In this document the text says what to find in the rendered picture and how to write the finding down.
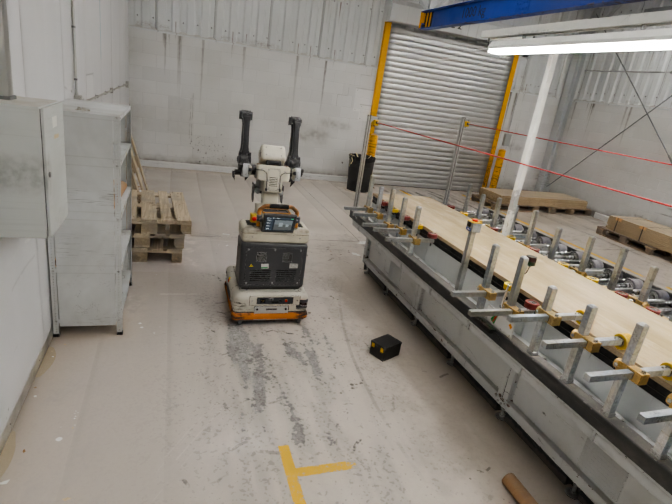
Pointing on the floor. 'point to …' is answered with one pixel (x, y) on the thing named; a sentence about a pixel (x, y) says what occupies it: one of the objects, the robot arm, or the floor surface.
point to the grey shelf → (93, 218)
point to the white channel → (554, 68)
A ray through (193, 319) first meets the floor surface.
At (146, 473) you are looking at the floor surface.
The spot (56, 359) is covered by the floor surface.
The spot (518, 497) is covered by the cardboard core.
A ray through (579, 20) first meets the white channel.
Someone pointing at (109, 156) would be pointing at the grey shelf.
